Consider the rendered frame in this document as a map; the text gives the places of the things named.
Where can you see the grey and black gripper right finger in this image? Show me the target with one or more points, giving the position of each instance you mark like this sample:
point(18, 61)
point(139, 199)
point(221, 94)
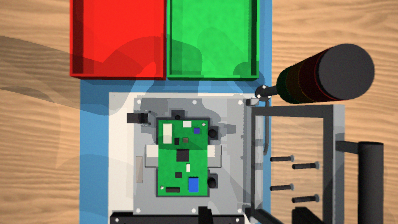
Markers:
point(302, 215)

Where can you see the green circuit board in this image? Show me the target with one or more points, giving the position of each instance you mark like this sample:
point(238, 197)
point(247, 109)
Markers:
point(182, 157)

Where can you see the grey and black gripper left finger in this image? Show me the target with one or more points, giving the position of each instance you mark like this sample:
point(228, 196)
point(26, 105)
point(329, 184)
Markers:
point(204, 215)

